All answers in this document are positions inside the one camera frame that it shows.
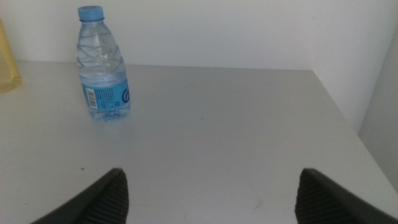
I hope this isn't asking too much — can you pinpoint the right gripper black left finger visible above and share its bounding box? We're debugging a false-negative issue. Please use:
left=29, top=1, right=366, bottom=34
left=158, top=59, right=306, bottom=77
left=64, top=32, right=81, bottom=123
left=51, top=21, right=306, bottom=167
left=30, top=167, right=130, bottom=224

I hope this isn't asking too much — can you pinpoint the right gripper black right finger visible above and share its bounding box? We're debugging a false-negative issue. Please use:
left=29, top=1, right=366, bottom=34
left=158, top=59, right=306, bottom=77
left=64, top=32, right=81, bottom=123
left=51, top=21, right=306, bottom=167
left=294, top=167, right=398, bottom=224

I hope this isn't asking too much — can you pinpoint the clear water bottle blue cap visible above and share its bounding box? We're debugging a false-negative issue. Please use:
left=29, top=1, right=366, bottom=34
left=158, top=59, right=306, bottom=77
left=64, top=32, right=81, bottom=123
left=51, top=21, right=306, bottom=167
left=76, top=5, right=132, bottom=123

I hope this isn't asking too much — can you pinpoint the yellow tea bottle green label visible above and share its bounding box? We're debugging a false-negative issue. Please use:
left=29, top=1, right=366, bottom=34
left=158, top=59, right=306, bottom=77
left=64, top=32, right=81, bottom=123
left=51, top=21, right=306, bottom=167
left=0, top=17, right=23, bottom=94

